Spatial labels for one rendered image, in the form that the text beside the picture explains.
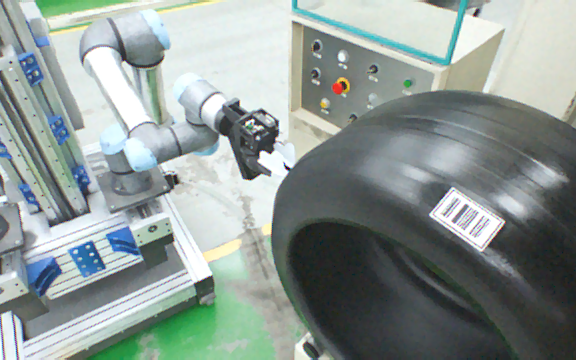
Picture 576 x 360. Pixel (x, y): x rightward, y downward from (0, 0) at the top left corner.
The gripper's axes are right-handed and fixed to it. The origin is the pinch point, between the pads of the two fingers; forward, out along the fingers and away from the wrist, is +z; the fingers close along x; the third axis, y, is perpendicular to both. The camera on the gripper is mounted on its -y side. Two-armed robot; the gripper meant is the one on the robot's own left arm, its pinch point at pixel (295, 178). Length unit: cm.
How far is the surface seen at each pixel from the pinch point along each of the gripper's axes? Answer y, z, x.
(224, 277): -130, -50, 20
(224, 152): -140, -128, 84
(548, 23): 33.4, 22.1, 25.1
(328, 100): -28, -34, 57
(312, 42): -10, -45, 57
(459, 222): 26.1, 30.2, -11.1
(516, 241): 26.0, 35.3, -8.8
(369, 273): -25.2, 18.2, 10.0
